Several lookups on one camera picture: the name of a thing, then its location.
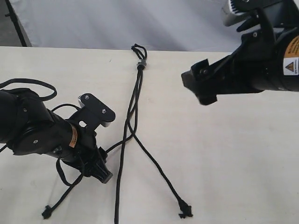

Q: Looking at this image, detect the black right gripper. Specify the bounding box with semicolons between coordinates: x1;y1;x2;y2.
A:
181;30;299;105

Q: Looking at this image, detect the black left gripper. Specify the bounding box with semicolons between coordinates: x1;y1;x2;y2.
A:
57;134;113;184

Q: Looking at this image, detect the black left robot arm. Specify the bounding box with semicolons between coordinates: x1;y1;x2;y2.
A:
0;88;115;183

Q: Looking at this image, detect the grey fabric backdrop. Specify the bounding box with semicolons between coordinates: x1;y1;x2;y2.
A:
4;0;299;53

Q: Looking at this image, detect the black stand pole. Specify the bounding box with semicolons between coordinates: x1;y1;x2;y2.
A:
5;0;27;47

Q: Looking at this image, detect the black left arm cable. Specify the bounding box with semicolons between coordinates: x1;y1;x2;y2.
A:
0;78;81;187

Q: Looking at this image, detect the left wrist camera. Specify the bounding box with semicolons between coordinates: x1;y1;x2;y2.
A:
69;93;116;132

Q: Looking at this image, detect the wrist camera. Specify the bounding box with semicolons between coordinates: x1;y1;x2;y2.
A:
69;93;116;132
223;0;292;32

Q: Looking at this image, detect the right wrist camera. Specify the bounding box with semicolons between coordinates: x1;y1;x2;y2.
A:
223;0;292;32

